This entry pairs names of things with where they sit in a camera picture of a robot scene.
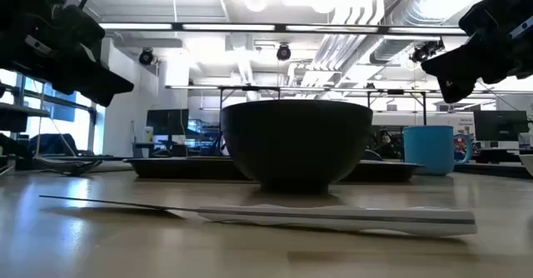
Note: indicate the dark grey desk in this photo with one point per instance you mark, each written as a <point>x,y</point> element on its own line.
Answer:
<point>21,111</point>

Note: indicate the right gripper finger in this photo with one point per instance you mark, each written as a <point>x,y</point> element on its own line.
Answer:
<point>466,70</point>

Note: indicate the black ceiling spotlight cluster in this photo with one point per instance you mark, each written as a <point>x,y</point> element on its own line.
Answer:
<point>424,51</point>

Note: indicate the dark blue chair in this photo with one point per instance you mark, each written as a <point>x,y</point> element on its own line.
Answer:
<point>52,145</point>

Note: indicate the black bowl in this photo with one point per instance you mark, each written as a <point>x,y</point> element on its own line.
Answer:
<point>295,145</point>

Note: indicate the dark brown serving tray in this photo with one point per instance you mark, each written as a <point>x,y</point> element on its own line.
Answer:
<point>179,170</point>

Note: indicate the dark background computer monitor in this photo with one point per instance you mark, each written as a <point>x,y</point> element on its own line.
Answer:
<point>499,126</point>
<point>166,122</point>

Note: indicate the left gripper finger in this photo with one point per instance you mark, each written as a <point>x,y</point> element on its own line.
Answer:
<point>96,82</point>

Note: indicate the blue mug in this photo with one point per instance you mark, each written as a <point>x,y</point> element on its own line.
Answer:
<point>429,149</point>

